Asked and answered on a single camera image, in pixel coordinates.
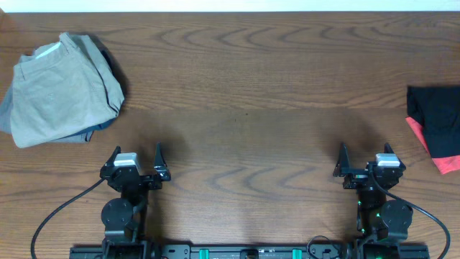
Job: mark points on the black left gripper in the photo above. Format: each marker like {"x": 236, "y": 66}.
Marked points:
{"x": 160, "y": 171}

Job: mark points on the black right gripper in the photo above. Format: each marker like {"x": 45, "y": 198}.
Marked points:
{"x": 342, "y": 169}

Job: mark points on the khaki shorts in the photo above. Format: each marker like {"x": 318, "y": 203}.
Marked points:
{"x": 31, "y": 122}

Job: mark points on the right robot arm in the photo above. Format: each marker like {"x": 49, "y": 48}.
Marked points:
{"x": 383, "y": 224}

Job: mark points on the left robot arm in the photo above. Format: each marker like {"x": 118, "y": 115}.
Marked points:
{"x": 124, "y": 218}

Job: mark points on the red orange folded garment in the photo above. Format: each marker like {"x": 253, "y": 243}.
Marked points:
{"x": 446, "y": 164}

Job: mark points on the black folded garment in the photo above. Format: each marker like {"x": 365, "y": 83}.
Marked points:
{"x": 436, "y": 110}

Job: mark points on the navy blue folded shorts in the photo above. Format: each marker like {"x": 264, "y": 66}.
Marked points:
{"x": 119, "y": 76}

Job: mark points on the black mounting rail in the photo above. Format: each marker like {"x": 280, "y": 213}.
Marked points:
{"x": 317, "y": 250}

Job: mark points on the left green rail clamp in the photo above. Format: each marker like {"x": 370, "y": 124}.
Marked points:
{"x": 204, "y": 254}

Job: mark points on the green rail clamp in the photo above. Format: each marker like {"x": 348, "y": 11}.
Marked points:
{"x": 297, "y": 254}
{"x": 204, "y": 254}

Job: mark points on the right green rail clamp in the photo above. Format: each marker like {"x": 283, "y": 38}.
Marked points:
{"x": 297, "y": 254}

